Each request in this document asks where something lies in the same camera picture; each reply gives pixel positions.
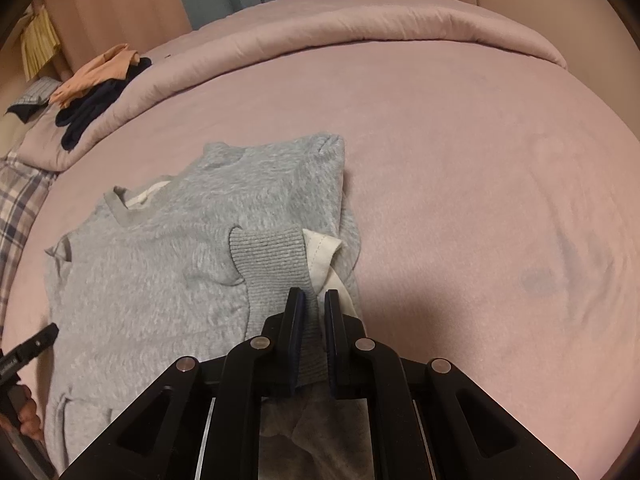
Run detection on dark navy folded garment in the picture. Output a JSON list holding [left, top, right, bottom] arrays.
[[55, 57, 152, 152]]

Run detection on dark cloth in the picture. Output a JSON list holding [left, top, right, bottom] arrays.
[[6, 102, 48, 123]]

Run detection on striped pillow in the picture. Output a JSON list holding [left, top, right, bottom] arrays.
[[6, 77, 61, 111]]

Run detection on beige pillow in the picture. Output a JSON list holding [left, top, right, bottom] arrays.
[[0, 110, 36, 153]]

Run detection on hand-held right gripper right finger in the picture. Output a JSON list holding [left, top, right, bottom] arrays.
[[324, 289, 576, 480]]

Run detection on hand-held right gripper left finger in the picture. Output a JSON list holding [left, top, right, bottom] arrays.
[[60, 287, 307, 480]]

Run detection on pink duvet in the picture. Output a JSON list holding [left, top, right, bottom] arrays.
[[20, 0, 568, 171]]

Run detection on plaid bed cover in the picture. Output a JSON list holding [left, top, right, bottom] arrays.
[[0, 152, 56, 321]]

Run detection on person's left hand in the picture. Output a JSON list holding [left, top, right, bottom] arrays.
[[17, 384, 46, 442]]

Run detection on peach folded garment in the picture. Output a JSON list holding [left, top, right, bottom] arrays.
[[49, 44, 141, 108]]

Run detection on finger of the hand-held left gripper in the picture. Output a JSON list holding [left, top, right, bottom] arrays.
[[17, 323, 60, 361]]

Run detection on grey sweatshirt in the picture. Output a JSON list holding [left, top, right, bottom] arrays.
[[44, 131, 376, 480]]

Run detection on yellow pleated cloth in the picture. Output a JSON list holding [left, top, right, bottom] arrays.
[[20, 2, 61, 81]]

